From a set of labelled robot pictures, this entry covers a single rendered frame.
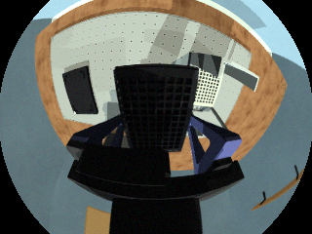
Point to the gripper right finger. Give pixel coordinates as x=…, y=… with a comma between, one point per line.
x=223, y=143

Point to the white well plate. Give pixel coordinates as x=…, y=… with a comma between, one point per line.
x=206, y=95

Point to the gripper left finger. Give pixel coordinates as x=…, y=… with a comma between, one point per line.
x=95, y=134

